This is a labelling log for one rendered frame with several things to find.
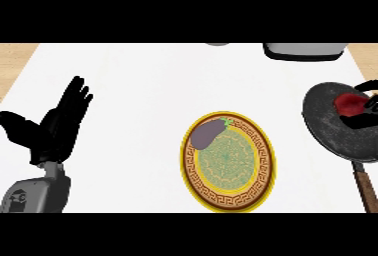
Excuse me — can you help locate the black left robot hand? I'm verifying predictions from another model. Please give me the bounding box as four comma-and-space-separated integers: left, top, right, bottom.
0, 75, 95, 167

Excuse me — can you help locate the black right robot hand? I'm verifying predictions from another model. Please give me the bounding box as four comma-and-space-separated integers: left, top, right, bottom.
339, 79, 378, 130

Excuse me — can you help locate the red fruit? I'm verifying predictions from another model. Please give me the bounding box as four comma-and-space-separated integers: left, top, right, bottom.
334, 92, 373, 118

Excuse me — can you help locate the dark grey frying pan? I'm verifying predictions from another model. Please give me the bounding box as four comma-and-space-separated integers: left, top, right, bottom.
302, 81, 378, 214

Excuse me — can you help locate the yellow patterned plate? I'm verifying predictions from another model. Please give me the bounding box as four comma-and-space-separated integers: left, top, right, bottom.
179, 110, 278, 213

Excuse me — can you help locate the grey appliance with black rim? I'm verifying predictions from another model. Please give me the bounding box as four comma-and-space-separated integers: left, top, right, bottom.
262, 43, 351, 63

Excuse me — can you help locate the purple eggplant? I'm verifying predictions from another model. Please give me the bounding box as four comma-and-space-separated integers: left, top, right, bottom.
190, 117, 235, 151

